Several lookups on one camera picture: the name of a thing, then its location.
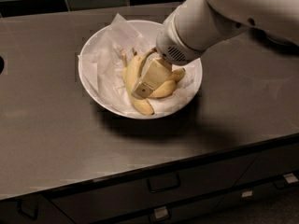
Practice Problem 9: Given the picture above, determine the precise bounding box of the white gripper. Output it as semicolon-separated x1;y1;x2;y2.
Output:
132;11;206;99

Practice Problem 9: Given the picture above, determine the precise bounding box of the long front banana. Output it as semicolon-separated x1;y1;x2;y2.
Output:
124;49;154;116

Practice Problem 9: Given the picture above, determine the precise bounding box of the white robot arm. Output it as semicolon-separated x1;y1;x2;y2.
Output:
156;0;299;65

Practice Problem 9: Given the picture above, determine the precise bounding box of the back banana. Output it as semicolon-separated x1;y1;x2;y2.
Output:
168;68;186;82

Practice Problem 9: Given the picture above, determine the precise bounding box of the middle banana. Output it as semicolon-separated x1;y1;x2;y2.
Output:
149;80;178;98

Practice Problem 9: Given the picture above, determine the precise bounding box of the white bowl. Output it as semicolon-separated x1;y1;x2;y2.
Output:
78;19;203;120

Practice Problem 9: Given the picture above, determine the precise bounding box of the white paper liner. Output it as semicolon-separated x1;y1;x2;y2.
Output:
78;13;196;116

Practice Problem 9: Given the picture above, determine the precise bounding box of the dark cabinet drawer front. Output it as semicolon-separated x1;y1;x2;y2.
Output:
48;136;299;224

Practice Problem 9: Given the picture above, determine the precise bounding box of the black drawer handle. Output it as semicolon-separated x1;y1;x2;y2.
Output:
147;173;181;193
17;198;39;221

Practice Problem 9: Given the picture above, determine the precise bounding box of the lower drawer handle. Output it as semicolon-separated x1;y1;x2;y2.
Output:
149;206;171;223

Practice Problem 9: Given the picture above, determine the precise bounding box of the right drawer handle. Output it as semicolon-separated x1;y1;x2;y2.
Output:
274;173;299;189

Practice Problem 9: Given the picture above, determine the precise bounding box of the black left drawer handle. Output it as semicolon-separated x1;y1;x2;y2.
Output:
17;198;39;221

